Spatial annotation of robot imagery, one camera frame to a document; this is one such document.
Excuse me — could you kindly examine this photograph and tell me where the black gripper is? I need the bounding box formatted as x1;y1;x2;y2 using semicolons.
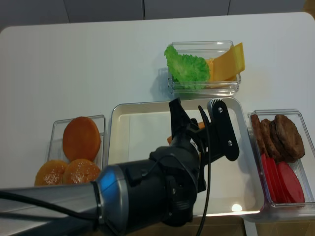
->
150;97;240;195

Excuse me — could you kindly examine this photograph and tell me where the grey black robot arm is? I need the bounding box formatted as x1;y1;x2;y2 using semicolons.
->
0;99;239;236

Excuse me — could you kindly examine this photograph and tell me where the green lettuce leaf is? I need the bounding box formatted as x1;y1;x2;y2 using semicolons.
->
164;45;210;90

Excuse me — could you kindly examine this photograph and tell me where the clear lettuce cheese container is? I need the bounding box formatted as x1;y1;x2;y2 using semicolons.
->
167;40;241;96

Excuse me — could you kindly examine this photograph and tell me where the flat yellow cheese slice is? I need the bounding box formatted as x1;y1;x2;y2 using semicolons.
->
205;58;237;89

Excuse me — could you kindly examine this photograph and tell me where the brown meat patty left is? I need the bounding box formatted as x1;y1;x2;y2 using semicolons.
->
251;115;269;157

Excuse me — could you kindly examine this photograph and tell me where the brown meat patty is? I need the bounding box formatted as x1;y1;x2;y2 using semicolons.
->
270;115;305;163
251;115;269;157
260;119;282;162

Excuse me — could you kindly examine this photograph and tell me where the upright yellow cheese slice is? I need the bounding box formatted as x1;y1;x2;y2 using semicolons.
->
214;43;246;82

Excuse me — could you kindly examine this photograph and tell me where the white metal tray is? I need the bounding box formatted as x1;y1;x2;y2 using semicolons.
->
107;98;263;216

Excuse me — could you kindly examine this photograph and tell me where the brown meat patty middle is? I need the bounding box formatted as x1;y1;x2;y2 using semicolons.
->
260;119;282;162

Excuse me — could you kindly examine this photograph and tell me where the red tomato slice rear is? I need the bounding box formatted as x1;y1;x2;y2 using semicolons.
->
261;154;285;204

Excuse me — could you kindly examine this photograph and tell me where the brown meat patty right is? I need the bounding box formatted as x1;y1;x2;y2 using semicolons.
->
270;115;305;163

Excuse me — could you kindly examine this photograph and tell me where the clear patty tomato container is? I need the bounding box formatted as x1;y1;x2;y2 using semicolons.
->
247;109;315;221

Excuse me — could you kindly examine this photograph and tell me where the plain bun bottom rear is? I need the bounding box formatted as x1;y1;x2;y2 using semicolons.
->
63;117;101;162

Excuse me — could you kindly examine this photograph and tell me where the sesame bun top right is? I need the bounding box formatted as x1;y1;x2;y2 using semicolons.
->
62;159;101;184

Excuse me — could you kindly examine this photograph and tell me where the sesame bun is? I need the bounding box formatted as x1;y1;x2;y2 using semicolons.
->
34;160;68;186
62;159;101;184

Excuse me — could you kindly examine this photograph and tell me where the clear bun container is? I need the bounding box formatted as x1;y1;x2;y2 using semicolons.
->
46;115;106;169

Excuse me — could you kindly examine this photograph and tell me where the sesame bun top left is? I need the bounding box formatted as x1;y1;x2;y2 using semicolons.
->
34;160;68;186

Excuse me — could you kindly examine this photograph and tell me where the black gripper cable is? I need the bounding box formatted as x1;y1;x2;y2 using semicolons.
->
195;105;213;236

